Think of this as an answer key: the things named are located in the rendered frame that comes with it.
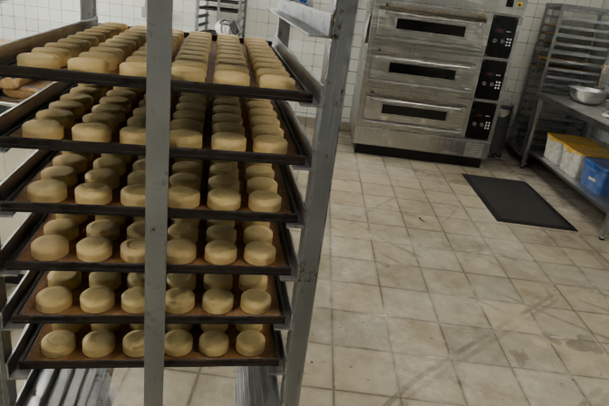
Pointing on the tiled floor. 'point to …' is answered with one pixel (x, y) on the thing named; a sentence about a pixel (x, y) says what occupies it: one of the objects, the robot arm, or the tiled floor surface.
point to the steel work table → (593, 114)
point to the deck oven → (436, 59)
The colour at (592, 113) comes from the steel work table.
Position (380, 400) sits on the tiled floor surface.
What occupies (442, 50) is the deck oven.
